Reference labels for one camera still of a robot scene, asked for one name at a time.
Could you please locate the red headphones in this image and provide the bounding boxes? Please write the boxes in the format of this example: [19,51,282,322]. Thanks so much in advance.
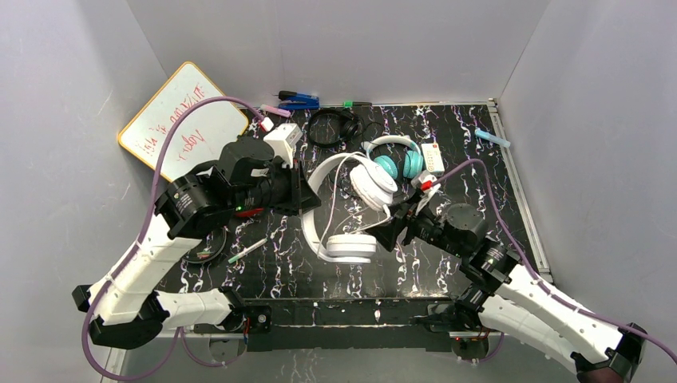
[235,207,265,219]

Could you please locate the white beige headphones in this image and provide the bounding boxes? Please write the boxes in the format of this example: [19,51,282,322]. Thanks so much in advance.
[300,152,398,266]

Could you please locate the small white labelled box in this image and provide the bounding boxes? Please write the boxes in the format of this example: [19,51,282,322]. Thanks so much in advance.
[421,143,445,176]

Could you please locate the small black headphones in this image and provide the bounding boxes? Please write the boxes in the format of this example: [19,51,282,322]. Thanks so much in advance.
[306,109,385,150]

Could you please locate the black and white headphones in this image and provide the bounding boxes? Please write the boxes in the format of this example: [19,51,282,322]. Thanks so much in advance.
[182,227,228,264]

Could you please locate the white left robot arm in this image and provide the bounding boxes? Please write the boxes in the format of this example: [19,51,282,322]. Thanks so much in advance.
[73,136,321,349]

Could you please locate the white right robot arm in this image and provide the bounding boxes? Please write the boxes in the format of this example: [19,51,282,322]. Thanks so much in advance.
[368,203,645,382]

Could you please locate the teal headphones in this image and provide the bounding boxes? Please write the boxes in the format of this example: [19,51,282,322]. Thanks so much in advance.
[362,135,425,180]

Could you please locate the white green capped pen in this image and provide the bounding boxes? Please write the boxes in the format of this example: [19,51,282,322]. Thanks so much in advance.
[228,238,267,264]

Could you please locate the pink marker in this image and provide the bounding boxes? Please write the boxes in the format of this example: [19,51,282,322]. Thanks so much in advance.
[260,104,291,118]

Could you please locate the blue stapler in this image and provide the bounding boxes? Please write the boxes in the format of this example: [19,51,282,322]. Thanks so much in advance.
[277,90,320,111]

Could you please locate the light blue marker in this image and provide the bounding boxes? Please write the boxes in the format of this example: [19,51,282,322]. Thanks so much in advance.
[474,128,511,148]

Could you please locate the green capped marker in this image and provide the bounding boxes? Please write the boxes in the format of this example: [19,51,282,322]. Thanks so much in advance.
[342,101,373,108]

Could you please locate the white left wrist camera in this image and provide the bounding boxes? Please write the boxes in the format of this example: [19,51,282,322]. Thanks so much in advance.
[263,123,303,168]

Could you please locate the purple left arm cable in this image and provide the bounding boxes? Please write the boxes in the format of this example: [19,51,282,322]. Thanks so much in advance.
[80,96,273,383]

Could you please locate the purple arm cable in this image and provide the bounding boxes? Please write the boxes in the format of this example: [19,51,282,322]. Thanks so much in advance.
[420,158,677,365]
[80,96,273,383]

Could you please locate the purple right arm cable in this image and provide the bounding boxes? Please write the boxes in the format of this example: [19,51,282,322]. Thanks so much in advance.
[420,158,677,365]

